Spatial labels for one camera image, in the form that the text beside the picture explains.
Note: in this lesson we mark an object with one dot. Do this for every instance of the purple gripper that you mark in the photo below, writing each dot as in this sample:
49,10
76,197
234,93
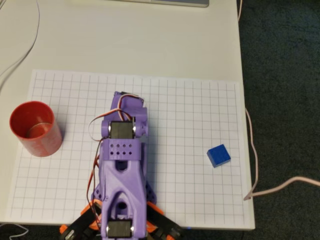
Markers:
131,99

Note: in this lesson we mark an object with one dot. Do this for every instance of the blue toy brick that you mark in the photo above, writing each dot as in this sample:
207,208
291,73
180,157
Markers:
219,155

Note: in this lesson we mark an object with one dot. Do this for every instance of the purple robot arm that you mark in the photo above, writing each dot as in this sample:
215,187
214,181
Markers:
120,180

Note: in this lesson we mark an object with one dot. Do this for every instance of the red cup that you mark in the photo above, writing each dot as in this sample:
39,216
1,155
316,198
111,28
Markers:
37,140

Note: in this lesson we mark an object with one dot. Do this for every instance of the white grid paper sheet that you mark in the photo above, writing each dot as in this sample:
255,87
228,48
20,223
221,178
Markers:
187,112

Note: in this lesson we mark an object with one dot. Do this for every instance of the silver laptop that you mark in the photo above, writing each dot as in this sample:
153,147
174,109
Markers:
175,3

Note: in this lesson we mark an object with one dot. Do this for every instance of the black orange clamp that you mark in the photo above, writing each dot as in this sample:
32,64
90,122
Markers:
75,225
165,222

